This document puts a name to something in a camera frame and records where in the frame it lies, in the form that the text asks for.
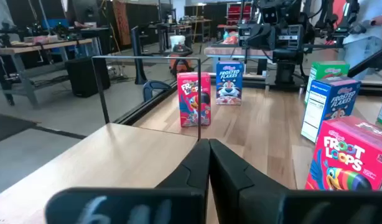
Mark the black slanted bar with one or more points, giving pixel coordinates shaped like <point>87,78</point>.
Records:
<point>371,60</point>

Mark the white bucket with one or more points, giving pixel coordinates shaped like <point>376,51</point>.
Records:
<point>177,40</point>

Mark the red storage rack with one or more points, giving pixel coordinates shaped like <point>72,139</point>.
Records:
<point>239,14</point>

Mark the black floor mat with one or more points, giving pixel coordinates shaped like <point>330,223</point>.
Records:
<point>7,126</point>

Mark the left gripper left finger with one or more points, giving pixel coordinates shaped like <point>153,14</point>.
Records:
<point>191,174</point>

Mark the black stand post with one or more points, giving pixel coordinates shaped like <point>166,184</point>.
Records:
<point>138,56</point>

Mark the black speaker box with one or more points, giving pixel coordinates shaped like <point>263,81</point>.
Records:
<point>86,77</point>

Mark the black metal shelf frame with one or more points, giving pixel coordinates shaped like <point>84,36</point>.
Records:
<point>147,57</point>

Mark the blue Frosted Flakes cereal box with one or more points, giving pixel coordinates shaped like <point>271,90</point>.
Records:
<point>229,82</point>
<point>334,102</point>

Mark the person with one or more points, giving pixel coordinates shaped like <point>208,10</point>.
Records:
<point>365,46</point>

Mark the light wooden shelf board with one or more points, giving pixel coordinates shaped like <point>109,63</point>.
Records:
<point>100,155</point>

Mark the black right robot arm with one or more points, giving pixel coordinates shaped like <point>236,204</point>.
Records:
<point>284,53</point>

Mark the wooden workbench with grey legs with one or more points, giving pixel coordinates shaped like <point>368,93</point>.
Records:
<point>38,46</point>

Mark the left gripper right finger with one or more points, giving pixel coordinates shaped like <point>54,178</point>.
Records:
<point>234,186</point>

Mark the orange shop vacuum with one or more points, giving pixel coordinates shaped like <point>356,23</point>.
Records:
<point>180,65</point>

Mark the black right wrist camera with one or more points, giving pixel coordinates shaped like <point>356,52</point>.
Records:
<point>269,14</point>

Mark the black table edge rail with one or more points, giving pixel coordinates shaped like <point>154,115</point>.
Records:
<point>132,114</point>

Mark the red Froot Loops cereal box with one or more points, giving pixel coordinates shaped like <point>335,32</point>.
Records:
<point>194,99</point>
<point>349,155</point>

